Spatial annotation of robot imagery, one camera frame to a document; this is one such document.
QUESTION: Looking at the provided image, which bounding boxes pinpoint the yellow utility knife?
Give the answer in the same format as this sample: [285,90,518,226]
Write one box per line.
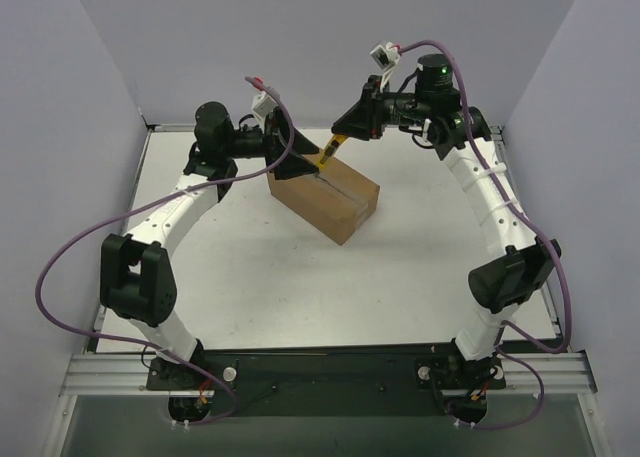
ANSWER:
[317,134,349,171]

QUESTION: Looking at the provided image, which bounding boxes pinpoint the brown cardboard express box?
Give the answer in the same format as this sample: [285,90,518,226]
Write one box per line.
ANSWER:
[268,158,380,245]

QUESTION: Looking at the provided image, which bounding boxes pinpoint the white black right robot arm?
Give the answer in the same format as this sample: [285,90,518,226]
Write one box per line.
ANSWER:
[324,45,560,361]

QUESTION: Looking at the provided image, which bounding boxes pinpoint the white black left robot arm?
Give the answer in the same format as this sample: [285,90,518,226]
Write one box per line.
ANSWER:
[100,101,319,389]

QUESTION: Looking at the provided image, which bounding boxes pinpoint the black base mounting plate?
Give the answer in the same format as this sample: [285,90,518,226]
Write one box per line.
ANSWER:
[146,349,506,422]

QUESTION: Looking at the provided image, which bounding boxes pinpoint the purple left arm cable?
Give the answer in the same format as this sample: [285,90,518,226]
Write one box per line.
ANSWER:
[35,76,296,426]

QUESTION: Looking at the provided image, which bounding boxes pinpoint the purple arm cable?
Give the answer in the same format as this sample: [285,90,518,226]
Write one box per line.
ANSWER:
[35,76,296,426]
[399,39,574,431]

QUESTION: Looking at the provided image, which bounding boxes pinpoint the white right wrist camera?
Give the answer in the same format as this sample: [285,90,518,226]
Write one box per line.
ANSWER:
[369,41,401,91]

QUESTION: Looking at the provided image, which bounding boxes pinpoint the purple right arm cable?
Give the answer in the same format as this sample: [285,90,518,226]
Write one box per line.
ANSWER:
[399,39,574,431]

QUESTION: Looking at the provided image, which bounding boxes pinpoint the aluminium front frame rail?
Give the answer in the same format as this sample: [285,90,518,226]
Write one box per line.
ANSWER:
[60,353,597,396]

